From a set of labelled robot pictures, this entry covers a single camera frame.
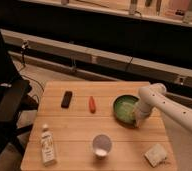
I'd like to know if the black chair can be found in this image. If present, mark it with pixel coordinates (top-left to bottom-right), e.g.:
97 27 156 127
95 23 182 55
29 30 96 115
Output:
0 79 40 168

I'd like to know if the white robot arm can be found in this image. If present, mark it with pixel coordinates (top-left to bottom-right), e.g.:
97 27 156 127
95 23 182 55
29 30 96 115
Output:
133 83 192 133

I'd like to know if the white squeeze bottle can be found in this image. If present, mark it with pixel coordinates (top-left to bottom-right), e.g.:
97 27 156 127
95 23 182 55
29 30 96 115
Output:
41 124 56 166

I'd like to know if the black cable on floor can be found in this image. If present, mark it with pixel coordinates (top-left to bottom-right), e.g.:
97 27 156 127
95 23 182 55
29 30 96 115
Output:
19 41 45 101

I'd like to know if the white plastic cup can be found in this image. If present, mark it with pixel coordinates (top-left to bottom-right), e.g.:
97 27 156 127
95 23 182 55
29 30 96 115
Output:
92 134 112 158

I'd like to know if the black rectangular block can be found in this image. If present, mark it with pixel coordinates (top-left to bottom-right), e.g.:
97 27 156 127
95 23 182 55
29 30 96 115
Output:
61 91 73 108

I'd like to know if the beige sponge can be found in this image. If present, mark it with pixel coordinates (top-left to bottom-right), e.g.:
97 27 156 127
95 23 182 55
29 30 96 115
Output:
144 144 167 167

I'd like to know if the green ceramic bowl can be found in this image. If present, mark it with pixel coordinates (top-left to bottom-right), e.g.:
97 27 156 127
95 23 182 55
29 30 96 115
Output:
113 95 138 127

